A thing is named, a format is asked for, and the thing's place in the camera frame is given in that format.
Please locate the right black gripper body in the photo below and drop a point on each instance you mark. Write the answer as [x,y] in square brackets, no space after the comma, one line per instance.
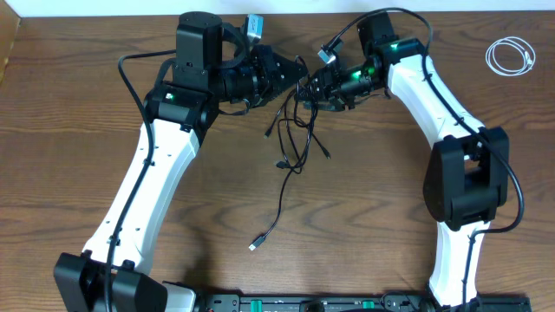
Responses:
[342,87]

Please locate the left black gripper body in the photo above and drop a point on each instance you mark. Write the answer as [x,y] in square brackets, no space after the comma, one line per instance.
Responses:
[264,74]

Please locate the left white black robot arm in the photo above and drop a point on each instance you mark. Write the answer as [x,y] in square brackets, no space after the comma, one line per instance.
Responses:
[212,62]

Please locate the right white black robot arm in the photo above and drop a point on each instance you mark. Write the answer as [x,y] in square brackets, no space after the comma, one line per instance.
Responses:
[468,172]

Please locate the cardboard side panel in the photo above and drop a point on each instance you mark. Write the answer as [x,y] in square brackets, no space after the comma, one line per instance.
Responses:
[10,22]

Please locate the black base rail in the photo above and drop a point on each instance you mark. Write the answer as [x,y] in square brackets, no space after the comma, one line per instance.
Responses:
[391,301]

